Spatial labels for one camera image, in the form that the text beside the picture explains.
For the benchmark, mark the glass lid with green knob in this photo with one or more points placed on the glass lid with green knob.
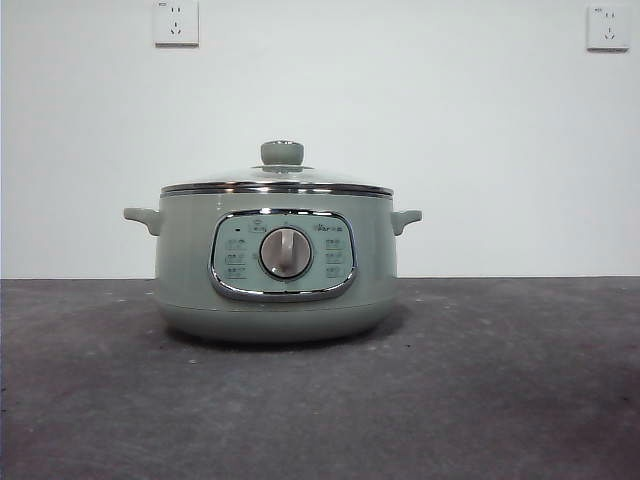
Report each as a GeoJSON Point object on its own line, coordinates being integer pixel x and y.
{"type": "Point", "coordinates": [282, 152]}

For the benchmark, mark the pale green electric pot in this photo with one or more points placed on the pale green electric pot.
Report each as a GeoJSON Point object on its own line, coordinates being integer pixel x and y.
{"type": "Point", "coordinates": [185, 260]}

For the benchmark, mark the white wall socket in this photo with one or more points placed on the white wall socket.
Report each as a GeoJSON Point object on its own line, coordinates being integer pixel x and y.
{"type": "Point", "coordinates": [608, 27]}
{"type": "Point", "coordinates": [176, 22]}

